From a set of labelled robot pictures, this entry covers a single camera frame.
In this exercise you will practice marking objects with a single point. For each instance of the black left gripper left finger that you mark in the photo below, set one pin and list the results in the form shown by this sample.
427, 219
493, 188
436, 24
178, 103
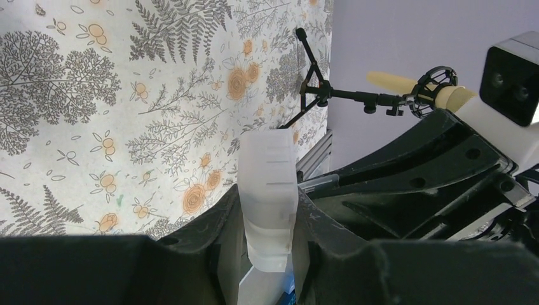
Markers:
197, 264

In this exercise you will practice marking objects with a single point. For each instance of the floral patterned table mat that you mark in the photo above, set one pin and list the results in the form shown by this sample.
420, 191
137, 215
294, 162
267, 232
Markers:
122, 117

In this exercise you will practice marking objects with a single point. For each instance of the white orange pill bottle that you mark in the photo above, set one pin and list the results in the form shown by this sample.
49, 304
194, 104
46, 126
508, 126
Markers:
258, 287

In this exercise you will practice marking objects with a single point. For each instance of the beige foam microphone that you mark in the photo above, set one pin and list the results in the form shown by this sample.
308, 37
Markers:
437, 89

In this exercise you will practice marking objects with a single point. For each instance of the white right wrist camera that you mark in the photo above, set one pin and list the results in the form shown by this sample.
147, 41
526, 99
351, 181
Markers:
505, 112

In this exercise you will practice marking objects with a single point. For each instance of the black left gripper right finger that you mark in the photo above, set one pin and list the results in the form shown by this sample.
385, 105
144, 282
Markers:
334, 266

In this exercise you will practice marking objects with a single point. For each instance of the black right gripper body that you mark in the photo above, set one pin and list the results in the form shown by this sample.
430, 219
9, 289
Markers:
440, 180

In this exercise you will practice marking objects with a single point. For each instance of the clear plastic pill organizer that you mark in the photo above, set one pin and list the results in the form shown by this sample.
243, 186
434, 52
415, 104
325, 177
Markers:
268, 191

